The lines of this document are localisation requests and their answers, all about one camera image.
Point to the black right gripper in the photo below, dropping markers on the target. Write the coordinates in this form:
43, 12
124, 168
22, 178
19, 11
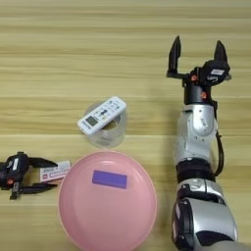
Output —
196, 93

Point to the left gripper labelled black box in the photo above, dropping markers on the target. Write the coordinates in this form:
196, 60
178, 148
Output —
18, 165

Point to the white remote control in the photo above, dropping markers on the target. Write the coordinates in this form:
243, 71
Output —
101, 115

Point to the clear adhesive tape roll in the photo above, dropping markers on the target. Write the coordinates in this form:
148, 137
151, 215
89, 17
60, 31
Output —
109, 139

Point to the right gripper labelled black box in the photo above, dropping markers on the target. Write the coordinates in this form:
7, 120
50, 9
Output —
215, 73

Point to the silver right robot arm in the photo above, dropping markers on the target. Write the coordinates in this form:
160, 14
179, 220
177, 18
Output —
196, 137

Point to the purple rectangular block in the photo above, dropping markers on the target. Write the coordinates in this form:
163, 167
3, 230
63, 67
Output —
109, 179

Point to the pink round plate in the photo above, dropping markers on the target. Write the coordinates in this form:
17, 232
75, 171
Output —
104, 215

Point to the small pink white box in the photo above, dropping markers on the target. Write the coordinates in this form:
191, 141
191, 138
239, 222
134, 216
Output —
55, 171

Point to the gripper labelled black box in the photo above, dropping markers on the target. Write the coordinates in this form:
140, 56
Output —
18, 165
215, 73

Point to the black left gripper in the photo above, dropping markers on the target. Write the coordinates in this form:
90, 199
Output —
8, 184

